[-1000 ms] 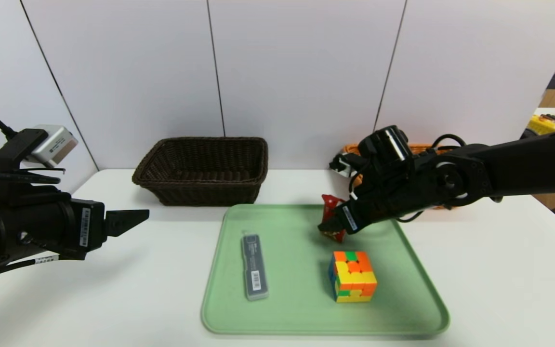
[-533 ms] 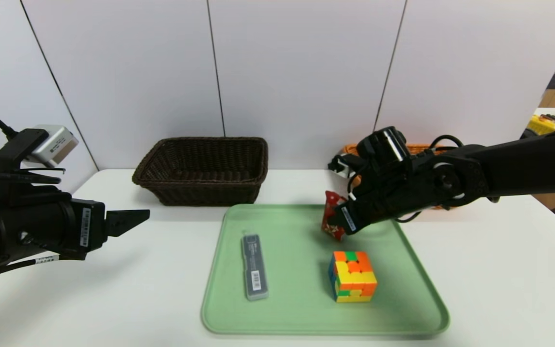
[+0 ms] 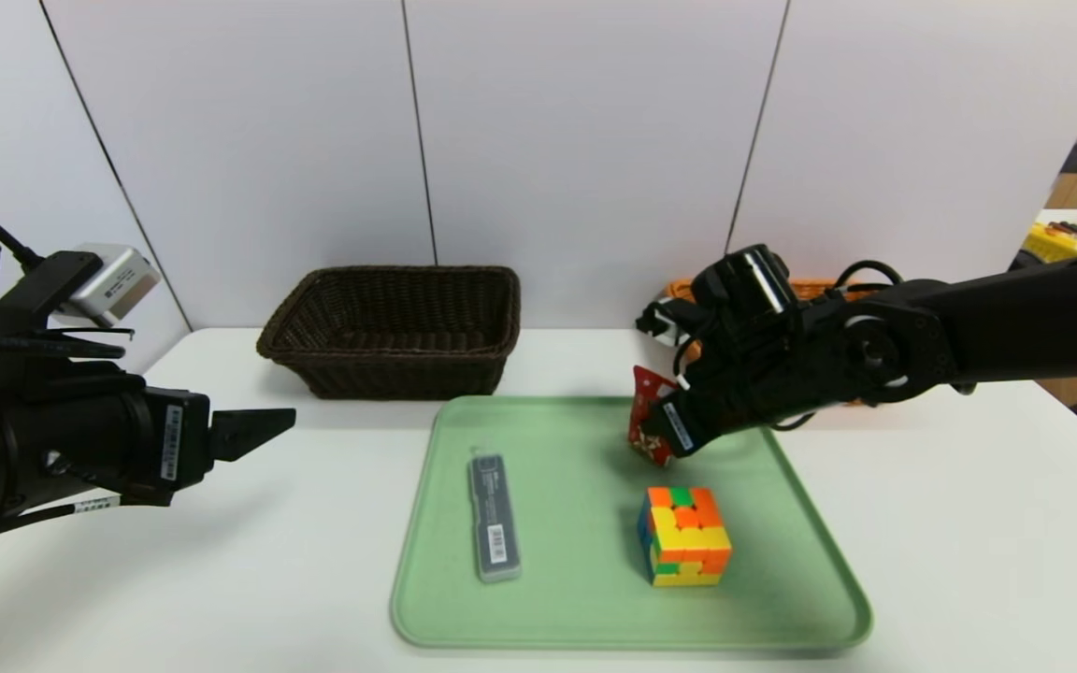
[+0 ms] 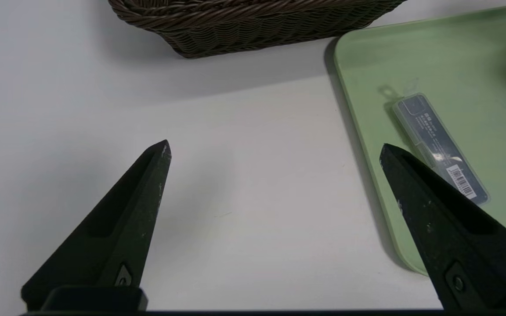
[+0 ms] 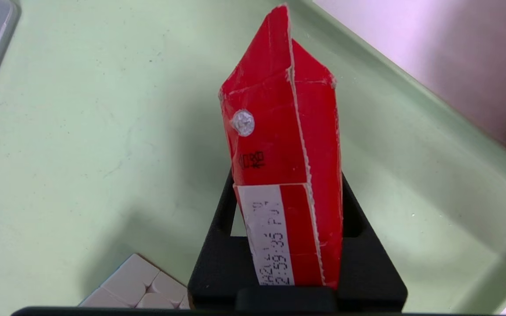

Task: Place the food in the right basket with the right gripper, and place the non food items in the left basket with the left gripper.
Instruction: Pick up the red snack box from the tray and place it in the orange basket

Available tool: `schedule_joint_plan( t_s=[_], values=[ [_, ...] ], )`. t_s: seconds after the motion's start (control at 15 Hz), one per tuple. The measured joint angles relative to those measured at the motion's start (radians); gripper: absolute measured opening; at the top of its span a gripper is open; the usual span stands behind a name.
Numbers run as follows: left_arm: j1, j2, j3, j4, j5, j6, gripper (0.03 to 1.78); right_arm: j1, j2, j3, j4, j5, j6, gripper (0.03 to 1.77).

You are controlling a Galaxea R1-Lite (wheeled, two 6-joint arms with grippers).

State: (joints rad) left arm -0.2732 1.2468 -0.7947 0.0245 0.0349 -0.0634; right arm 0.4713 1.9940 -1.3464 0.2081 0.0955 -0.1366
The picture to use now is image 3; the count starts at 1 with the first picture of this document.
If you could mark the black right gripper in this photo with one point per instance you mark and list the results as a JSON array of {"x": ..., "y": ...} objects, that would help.
[{"x": 681, "y": 426}]

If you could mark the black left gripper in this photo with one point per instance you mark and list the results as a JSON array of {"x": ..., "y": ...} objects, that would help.
[{"x": 179, "y": 442}]

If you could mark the red snack packet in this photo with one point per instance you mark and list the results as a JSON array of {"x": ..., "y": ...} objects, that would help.
[{"x": 646, "y": 411}]

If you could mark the colourful puzzle cube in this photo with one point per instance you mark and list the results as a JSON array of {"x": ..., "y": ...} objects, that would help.
[{"x": 685, "y": 540}]

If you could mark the grey pencil lead case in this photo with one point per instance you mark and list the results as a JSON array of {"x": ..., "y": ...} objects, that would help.
[{"x": 494, "y": 514}]

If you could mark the dark brown wicker basket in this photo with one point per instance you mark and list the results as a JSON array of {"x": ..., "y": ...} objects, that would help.
[{"x": 389, "y": 327}]

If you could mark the orange wicker basket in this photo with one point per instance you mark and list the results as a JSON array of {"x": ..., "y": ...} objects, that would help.
[{"x": 824, "y": 288}]

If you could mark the light green plastic tray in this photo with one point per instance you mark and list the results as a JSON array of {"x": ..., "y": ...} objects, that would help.
[{"x": 585, "y": 561}]

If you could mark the yellow packet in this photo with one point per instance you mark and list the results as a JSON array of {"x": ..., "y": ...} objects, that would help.
[{"x": 1053, "y": 245}]

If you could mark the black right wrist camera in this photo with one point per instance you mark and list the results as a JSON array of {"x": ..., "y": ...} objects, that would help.
[{"x": 744, "y": 290}]

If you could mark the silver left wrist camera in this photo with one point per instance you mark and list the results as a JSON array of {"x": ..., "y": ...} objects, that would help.
[{"x": 113, "y": 280}]

